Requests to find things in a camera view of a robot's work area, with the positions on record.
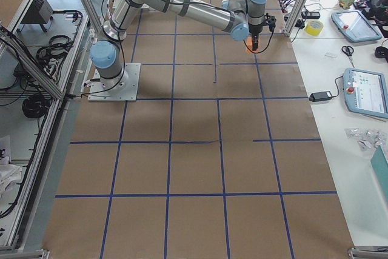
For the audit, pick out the blue teach pendant near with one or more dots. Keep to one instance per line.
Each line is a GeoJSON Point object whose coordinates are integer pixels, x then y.
{"type": "Point", "coordinates": [365, 92]}

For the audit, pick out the brown paper table cover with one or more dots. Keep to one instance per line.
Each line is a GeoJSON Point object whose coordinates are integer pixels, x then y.
{"type": "Point", "coordinates": [219, 157]}

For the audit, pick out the black phone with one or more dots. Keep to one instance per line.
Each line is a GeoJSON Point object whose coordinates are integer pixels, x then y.
{"type": "Point", "coordinates": [310, 15]}

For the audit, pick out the blue teach pendant far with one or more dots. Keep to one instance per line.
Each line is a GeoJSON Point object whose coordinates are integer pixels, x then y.
{"type": "Point", "coordinates": [355, 26]}

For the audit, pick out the square metal base plate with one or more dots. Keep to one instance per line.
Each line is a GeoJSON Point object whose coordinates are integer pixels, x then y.
{"type": "Point", "coordinates": [121, 88]}

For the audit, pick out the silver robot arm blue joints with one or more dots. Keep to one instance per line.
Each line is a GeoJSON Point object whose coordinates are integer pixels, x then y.
{"type": "Point", "coordinates": [107, 54]}

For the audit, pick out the yellow tape roll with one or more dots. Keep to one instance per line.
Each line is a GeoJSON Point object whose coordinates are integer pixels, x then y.
{"type": "Point", "coordinates": [314, 27]}

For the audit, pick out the black handled scissors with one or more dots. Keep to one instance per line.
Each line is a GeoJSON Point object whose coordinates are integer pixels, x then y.
{"type": "Point", "coordinates": [348, 51]}

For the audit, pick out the orange foam block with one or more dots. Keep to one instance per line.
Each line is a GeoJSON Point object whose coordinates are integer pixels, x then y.
{"type": "Point", "coordinates": [249, 45]}

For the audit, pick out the bag of screws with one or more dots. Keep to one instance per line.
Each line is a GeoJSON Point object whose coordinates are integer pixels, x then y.
{"type": "Point", "coordinates": [367, 139]}

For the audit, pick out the black power adapter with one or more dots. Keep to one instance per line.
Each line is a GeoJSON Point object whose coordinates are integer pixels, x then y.
{"type": "Point", "coordinates": [320, 96]}

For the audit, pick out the blue teach pendant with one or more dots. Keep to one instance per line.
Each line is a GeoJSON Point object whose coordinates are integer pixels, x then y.
{"type": "Point", "coordinates": [355, 26]}
{"type": "Point", "coordinates": [365, 92]}

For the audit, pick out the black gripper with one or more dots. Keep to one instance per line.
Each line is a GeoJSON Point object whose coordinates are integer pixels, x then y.
{"type": "Point", "coordinates": [254, 31]}

